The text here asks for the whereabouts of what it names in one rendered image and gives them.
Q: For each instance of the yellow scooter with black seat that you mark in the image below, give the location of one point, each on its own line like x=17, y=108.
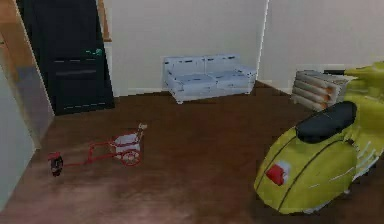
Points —
x=316, y=166

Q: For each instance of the pale blue sofa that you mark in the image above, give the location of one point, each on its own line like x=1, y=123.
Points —
x=206, y=80

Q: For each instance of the black cabinet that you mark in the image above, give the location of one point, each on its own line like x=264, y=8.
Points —
x=71, y=60

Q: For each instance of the red toy tricycle cart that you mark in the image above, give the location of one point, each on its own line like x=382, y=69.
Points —
x=125, y=148

